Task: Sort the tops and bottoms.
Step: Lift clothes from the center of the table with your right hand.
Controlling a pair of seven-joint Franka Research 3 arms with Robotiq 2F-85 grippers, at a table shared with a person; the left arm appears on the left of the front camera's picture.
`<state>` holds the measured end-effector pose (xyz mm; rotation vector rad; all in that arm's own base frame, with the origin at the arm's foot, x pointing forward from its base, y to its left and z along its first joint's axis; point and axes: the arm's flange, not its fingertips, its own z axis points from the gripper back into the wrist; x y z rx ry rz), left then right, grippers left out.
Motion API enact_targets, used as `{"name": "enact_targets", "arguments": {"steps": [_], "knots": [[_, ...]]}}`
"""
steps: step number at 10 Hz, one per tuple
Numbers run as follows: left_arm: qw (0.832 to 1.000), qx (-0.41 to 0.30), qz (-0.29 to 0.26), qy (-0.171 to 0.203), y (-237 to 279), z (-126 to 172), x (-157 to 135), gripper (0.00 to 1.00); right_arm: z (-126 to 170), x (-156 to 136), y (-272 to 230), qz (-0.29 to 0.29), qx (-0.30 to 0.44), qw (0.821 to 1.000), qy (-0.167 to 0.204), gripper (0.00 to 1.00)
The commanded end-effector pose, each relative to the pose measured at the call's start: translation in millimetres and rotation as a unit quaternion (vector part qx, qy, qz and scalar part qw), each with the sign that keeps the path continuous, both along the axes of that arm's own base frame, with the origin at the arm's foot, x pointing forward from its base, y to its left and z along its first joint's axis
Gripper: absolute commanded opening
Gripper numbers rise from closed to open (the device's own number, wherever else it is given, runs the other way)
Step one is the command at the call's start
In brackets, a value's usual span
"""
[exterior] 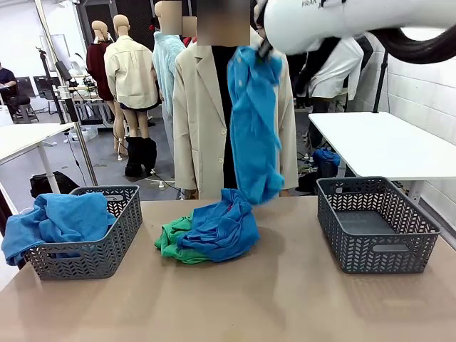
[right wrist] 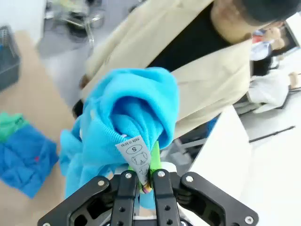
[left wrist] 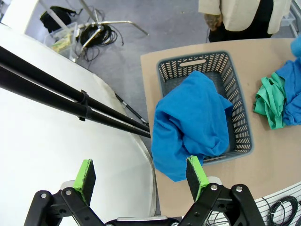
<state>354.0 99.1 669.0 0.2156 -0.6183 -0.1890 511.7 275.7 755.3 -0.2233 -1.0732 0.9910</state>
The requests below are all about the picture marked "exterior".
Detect cluttered background workbench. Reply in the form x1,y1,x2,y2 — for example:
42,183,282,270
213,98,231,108
53,83,106,126

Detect mannequin in maroon sweater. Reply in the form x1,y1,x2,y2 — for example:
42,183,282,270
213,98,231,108
85,20,117,161

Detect blue garment with red mark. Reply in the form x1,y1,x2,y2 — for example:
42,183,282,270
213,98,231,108
176,187,261,264

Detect white table with white legs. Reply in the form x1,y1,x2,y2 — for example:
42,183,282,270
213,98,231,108
0,123,76,195

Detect green drawstring garment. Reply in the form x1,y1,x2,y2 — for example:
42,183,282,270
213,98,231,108
154,212,214,265

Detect large white table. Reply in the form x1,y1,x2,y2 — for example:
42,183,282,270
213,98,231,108
308,111,456,200

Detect gray woven plastic basket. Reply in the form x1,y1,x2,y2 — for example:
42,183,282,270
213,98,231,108
24,184,143,281
316,176,442,275

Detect mannequin in black coat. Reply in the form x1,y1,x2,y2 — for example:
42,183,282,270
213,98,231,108
356,31,374,72

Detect black light stand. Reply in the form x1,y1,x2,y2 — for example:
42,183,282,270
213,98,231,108
372,49,391,114

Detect person right forearm beige sleeve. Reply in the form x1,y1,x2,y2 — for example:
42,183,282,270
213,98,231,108
173,142,200,192

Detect black bag on floor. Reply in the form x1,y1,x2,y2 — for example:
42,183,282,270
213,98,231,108
30,170,80,200

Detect person in beige blazer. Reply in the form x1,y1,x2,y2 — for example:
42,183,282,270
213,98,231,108
172,0,299,201

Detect mannequin in white shirt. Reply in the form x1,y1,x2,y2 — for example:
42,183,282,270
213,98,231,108
297,35,365,113

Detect seated person in dark shirt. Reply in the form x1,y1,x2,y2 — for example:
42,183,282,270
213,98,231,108
0,62,31,118

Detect light blue garment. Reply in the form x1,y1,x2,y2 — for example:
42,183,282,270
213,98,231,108
1,192,118,267

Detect mannequin in cream jacket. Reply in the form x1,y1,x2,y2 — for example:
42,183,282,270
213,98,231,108
103,14,160,178

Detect slanted metal pole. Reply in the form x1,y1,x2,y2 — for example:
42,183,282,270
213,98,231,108
33,0,99,187

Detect blue bag under table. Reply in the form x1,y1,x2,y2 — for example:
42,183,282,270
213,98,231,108
312,147,342,179

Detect gray metal stool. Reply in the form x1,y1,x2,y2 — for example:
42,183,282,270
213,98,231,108
14,103,40,124

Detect person left forearm beige sleeve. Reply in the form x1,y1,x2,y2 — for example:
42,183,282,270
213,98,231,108
276,142,299,190

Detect cyan garment with white tag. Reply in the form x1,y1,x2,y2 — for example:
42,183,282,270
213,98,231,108
227,45,286,207

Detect mannequin in light blue fleece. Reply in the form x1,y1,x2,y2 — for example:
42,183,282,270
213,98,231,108
152,0,186,172

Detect black camera tripod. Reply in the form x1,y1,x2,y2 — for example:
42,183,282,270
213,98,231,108
35,46,68,125

